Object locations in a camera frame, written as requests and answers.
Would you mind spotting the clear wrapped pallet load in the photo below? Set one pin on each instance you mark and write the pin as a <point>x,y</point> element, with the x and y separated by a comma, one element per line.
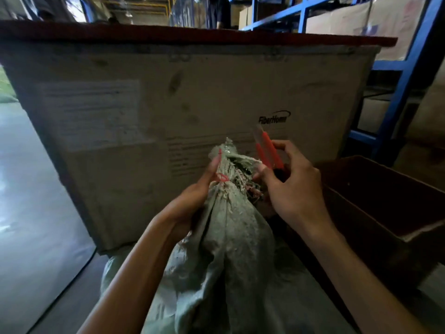
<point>187,12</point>

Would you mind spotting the person's left hand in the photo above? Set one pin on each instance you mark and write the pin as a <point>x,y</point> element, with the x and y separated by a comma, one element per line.
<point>182,210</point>

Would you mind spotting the pale cardboard box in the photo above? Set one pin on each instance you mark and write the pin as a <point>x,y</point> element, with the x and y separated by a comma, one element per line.
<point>373,114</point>

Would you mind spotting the open brown cardboard box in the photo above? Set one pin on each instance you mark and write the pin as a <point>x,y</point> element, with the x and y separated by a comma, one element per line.
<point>382,205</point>

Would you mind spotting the blue metal shelving rack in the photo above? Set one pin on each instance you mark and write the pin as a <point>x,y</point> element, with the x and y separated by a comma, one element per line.
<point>399,90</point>

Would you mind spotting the large tan cardboard box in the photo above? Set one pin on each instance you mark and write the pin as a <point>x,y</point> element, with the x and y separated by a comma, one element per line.
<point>396,20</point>

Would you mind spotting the red utility knife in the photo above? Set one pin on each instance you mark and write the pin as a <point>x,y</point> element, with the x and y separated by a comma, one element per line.
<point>269,153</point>

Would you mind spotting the small tan cardboard box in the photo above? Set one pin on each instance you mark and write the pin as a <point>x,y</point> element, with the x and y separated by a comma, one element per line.
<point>243,18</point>

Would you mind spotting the person's left fingers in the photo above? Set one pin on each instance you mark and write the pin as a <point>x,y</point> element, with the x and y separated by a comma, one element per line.
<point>208,179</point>

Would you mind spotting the person's right forearm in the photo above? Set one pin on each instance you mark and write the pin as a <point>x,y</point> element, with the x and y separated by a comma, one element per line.
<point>351,281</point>

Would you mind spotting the dark red board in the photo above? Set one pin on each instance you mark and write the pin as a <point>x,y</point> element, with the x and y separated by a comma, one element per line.
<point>173,34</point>

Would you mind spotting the person's left forearm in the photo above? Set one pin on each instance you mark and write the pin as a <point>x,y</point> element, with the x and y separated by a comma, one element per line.
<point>139,281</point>

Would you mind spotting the large grey cardboard box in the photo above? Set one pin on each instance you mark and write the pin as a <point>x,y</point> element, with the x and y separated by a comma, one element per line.
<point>173,100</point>

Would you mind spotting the green woven sack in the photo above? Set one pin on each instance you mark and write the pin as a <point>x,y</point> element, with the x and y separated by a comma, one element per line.
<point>229,260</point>

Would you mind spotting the person's right thumb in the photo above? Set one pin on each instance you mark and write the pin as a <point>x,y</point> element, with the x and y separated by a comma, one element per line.
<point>267,184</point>

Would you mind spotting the person's right hand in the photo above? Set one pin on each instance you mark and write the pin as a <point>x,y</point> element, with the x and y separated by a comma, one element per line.
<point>299,194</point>

